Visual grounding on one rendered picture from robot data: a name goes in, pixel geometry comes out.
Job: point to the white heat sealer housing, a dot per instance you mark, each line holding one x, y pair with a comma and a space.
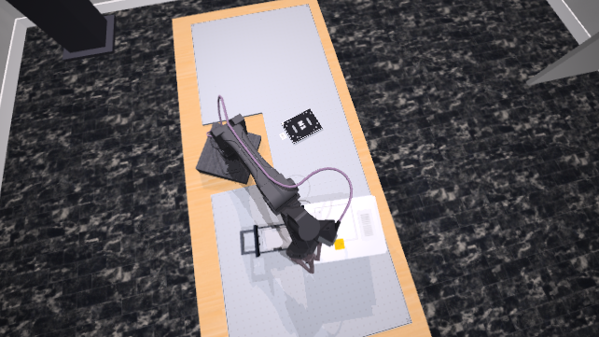
359, 233

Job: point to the white rectangular sheet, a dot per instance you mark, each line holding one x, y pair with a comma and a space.
273, 238

